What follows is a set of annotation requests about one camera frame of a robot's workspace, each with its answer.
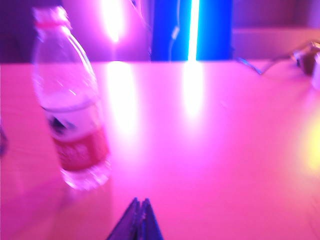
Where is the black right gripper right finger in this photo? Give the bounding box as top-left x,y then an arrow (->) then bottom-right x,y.
136,198 -> 165,240

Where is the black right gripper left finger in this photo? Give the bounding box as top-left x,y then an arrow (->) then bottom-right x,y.
106,197 -> 141,240

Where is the clear water bottle red label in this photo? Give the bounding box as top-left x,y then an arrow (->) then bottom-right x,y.
31,6 -> 112,192

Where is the clear glass mug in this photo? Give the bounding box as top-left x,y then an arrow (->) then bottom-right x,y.
0,117 -> 8,156

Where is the blue-white light tube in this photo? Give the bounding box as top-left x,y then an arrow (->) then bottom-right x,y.
187,0 -> 201,62

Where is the brown rounded object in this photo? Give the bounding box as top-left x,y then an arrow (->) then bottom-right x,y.
301,48 -> 320,76

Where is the black cable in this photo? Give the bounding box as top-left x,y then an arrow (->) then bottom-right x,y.
236,42 -> 316,76

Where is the white cable with inline switch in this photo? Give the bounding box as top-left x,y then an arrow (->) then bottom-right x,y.
168,0 -> 182,62

